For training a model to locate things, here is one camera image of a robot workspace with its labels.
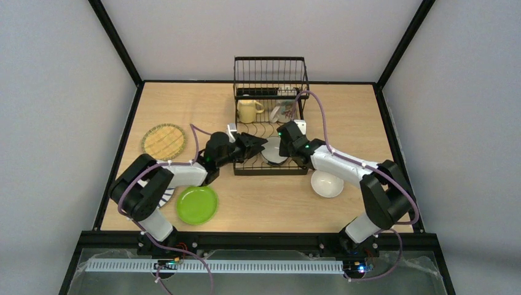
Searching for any black rimmed white bowl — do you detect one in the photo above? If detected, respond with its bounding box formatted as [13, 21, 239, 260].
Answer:
[261, 136, 288, 167]

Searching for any yellow ceramic mug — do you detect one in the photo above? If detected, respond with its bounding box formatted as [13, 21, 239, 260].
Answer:
[237, 95, 265, 124]

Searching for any black wire dish rack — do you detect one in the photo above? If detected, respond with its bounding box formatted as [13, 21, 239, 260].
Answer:
[233, 57, 310, 176]

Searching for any plain white bowl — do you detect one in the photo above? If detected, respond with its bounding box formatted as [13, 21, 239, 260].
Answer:
[310, 170, 344, 198]

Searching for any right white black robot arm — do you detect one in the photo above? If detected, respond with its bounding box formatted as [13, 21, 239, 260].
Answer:
[277, 121, 418, 244]

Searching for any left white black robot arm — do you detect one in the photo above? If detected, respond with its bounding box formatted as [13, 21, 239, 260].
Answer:
[108, 132, 267, 242]

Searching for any green plastic plate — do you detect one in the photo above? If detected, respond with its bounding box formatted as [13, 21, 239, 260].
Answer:
[176, 186, 219, 226]

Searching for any woven bamboo plate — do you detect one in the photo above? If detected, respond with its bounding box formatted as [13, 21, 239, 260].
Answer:
[140, 123, 187, 161]

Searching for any blue striped white plate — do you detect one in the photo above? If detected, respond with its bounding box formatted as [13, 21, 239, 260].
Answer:
[138, 180, 175, 208]

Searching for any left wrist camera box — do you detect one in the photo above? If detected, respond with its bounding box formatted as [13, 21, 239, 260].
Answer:
[226, 123, 237, 144]

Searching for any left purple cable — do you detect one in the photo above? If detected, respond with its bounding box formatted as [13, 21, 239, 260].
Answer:
[118, 123, 214, 295]

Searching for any purple cable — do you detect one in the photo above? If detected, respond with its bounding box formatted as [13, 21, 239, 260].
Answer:
[294, 90, 421, 283]
[118, 123, 214, 295]

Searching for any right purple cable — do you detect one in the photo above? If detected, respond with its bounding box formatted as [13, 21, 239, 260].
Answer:
[294, 90, 421, 283]

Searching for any white slotted cable duct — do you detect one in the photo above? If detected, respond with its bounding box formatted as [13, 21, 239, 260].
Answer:
[85, 258, 343, 274]

